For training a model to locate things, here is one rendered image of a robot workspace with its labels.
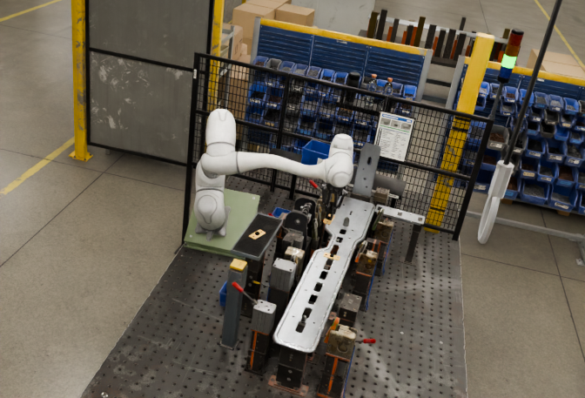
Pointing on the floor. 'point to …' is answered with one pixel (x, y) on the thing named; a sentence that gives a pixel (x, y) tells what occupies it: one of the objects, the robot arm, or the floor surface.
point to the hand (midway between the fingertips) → (330, 212)
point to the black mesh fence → (314, 135)
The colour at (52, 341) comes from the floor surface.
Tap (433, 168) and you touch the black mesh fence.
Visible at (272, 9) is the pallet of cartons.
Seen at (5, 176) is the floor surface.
